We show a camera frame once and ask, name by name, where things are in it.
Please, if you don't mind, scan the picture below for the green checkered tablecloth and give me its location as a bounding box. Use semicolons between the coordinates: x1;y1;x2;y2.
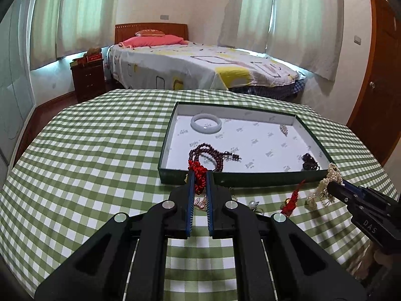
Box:
1;90;399;300

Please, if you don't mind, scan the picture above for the small silver brooch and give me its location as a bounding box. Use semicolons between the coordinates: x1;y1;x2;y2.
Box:
279;124;288;137

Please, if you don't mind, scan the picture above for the black large bead bracelet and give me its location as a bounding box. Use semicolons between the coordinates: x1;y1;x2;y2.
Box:
301;152;321;172

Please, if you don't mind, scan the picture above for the glass wardrobe door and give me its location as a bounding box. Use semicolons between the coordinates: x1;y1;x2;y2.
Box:
0;0;37;164

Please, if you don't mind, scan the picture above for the dark wooden nightstand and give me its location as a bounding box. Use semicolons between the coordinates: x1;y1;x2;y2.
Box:
70;53;106;103

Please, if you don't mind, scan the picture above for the dark brown bead necklace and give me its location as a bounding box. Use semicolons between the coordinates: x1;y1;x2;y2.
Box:
188;142;243;173

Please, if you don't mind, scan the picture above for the bed with patterned sheet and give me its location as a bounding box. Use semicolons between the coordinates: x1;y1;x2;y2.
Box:
107;42;306;100

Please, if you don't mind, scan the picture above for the white jade bangle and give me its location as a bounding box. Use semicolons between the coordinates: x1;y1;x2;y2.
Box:
190;113;222;134

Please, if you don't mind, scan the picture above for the wooden headboard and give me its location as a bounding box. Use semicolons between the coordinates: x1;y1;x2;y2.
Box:
114;23;189;44

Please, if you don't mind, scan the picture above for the red knot tassel charm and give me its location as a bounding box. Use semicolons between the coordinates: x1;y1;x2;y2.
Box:
188;160;208;195

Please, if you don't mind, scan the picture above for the left white curtain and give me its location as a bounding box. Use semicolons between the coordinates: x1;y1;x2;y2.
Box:
30;0;118;70

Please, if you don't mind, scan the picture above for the brown wooden door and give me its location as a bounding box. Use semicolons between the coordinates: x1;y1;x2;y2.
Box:
347;0;400;165

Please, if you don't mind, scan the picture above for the green white-lined jewelry tray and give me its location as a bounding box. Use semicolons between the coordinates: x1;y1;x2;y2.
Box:
158;102;333;188

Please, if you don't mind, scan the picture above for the white curtain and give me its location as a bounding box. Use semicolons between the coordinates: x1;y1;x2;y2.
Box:
30;0;118;70
218;0;344;81

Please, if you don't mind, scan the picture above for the wall light switch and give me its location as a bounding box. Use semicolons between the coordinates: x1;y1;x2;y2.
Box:
354;35;362;45

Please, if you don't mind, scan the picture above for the person's right hand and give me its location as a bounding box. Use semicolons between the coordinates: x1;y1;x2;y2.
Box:
347;242;390;281

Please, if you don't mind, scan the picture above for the white pearl necklace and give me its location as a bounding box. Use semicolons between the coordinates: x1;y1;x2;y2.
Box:
306;162;344;211

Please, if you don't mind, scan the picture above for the red knot pendant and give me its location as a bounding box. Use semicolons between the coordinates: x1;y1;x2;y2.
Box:
281;180;306;217

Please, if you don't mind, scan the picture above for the pink pillow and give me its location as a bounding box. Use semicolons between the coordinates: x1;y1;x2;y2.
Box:
118;35;189;48

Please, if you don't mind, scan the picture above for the right white curtain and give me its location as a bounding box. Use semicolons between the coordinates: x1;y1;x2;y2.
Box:
218;0;344;81

